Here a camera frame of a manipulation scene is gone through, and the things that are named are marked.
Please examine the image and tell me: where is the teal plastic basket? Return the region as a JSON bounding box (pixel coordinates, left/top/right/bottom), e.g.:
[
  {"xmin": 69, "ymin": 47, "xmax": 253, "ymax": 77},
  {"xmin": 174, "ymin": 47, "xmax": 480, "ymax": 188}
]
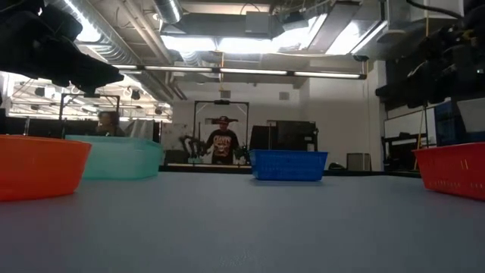
[{"xmin": 64, "ymin": 134, "xmax": 165, "ymax": 180}]

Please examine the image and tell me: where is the blue plastic basket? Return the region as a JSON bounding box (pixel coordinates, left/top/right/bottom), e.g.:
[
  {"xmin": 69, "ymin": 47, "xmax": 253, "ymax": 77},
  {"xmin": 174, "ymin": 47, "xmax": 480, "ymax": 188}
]
[{"xmin": 249, "ymin": 149, "xmax": 329, "ymax": 181}]

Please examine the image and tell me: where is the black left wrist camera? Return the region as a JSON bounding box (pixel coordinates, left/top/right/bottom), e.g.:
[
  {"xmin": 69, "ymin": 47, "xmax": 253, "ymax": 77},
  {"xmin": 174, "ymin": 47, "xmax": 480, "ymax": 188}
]
[{"xmin": 37, "ymin": 3, "xmax": 83, "ymax": 43}]

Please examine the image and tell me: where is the black right camera cable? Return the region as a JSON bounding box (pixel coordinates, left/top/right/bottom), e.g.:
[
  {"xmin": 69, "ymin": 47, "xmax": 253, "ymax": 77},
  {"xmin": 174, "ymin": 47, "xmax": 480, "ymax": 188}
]
[{"xmin": 405, "ymin": 0, "xmax": 467, "ymax": 19}]

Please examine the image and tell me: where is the red plastic basket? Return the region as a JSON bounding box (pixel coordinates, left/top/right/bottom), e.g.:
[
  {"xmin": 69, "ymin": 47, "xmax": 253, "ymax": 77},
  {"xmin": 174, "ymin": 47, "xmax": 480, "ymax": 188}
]
[{"xmin": 411, "ymin": 142, "xmax": 485, "ymax": 201}]

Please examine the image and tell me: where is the white wall panel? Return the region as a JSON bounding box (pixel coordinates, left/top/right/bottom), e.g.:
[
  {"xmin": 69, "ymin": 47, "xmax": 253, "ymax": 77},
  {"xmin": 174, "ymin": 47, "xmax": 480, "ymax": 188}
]
[{"xmin": 456, "ymin": 97, "xmax": 485, "ymax": 134}]

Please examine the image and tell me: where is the orange round plastic bowl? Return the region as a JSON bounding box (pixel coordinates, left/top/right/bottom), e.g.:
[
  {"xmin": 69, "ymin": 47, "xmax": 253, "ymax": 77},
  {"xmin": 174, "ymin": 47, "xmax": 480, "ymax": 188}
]
[{"xmin": 0, "ymin": 134, "xmax": 93, "ymax": 202}]

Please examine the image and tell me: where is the yellow hanging cord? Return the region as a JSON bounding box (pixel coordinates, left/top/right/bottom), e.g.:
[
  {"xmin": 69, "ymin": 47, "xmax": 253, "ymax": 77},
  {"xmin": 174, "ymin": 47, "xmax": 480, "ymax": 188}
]
[{"xmin": 413, "ymin": 17, "xmax": 431, "ymax": 171}]

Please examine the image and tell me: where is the silver round air duct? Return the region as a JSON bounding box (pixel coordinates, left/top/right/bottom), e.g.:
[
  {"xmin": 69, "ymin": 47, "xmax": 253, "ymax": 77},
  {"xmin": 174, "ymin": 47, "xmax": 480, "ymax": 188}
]
[{"xmin": 45, "ymin": 0, "xmax": 143, "ymax": 65}]

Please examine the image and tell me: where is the whiteboard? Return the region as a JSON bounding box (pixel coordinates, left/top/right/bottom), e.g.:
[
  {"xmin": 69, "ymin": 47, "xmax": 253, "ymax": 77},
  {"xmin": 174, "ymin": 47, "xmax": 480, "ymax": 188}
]
[{"xmin": 383, "ymin": 107, "xmax": 437, "ymax": 140}]

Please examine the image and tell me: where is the black gantry frame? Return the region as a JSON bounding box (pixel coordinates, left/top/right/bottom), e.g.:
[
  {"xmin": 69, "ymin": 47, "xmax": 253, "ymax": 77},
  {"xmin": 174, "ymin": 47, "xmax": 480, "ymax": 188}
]
[
  {"xmin": 58, "ymin": 93, "xmax": 121, "ymax": 134},
  {"xmin": 192, "ymin": 99, "xmax": 250, "ymax": 166}
]

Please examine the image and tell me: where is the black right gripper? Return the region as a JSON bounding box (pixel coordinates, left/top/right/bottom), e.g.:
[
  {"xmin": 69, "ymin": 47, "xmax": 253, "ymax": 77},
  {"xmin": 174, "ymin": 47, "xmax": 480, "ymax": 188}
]
[{"xmin": 393, "ymin": 5, "xmax": 485, "ymax": 109}]

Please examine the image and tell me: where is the white patterned poster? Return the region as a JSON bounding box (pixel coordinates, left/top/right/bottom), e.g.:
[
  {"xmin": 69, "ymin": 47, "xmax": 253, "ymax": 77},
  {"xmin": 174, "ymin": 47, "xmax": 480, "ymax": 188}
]
[{"xmin": 161, "ymin": 122, "xmax": 183, "ymax": 152}]

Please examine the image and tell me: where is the person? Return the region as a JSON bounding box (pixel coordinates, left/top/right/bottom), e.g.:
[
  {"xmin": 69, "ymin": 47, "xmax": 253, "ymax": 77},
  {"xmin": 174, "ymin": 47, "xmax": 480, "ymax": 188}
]
[
  {"xmin": 204, "ymin": 115, "xmax": 240, "ymax": 166},
  {"xmin": 94, "ymin": 110, "xmax": 126, "ymax": 137}
]

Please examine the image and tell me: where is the long linear ceiling light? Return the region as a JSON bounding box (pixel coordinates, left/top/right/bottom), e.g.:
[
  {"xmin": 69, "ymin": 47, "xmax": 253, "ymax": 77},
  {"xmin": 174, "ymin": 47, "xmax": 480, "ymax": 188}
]
[{"xmin": 113, "ymin": 63, "xmax": 368, "ymax": 80}]

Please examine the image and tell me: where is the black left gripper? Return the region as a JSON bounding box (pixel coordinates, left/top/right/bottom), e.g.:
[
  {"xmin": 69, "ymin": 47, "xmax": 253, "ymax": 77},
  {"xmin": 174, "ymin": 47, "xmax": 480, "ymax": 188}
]
[{"xmin": 0, "ymin": 3, "xmax": 125, "ymax": 95}]

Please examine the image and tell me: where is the black equipment rack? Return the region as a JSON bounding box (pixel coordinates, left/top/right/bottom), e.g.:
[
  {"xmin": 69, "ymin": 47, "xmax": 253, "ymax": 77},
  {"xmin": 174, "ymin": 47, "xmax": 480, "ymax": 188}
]
[{"xmin": 249, "ymin": 120, "xmax": 320, "ymax": 152}]

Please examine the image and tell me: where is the blue wall panel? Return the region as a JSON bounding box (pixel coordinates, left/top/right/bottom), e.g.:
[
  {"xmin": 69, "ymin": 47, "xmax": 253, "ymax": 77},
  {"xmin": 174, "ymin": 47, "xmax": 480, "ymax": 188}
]
[{"xmin": 434, "ymin": 101, "xmax": 457, "ymax": 147}]

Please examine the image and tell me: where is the grey box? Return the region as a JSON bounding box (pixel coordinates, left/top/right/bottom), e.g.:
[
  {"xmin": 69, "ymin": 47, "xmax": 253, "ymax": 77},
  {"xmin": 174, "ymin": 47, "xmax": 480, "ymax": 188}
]
[{"xmin": 346, "ymin": 152, "xmax": 373, "ymax": 172}]

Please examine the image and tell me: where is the black metal table frame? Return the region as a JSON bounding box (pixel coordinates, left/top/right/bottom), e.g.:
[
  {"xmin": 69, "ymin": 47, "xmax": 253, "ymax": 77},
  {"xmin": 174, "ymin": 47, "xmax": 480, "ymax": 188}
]
[{"xmin": 155, "ymin": 163, "xmax": 424, "ymax": 179}]

